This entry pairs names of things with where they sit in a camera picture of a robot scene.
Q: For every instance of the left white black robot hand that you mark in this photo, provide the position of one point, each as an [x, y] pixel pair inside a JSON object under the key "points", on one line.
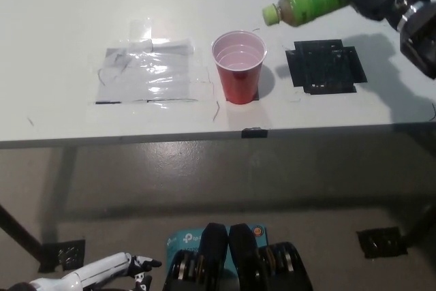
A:
{"points": [[95, 270]]}

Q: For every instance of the red plastic cup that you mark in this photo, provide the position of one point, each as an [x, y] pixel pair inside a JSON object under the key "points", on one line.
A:
{"points": [[240, 81]]}

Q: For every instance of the black floor tape patch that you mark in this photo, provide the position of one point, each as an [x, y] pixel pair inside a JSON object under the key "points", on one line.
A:
{"points": [[71, 253], [378, 241]]}

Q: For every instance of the black table leg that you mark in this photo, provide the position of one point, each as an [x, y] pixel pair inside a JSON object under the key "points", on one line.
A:
{"points": [[20, 233]]}

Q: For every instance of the large black tape square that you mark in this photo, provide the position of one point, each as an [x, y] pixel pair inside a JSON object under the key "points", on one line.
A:
{"points": [[323, 66]]}

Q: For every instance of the teal tp-link box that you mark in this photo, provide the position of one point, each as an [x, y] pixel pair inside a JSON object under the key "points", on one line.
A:
{"points": [[182, 240]]}

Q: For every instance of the black tape strip on table edge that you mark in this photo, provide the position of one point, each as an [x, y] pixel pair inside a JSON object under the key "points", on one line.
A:
{"points": [[254, 133]]}

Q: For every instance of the clear plastic sheet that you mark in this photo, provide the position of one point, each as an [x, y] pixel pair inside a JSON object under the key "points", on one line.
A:
{"points": [[146, 76]]}

